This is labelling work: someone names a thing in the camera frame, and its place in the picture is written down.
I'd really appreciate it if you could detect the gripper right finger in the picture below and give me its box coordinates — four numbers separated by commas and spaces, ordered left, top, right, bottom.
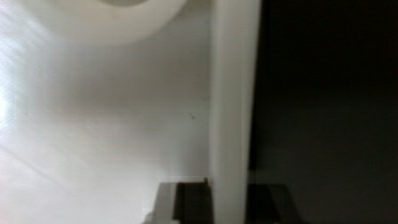
246, 184, 307, 224

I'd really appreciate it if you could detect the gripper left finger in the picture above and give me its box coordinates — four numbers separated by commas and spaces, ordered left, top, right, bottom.
141, 182, 212, 224

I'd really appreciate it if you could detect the white square table top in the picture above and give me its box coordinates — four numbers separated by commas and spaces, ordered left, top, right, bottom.
0, 0, 260, 224

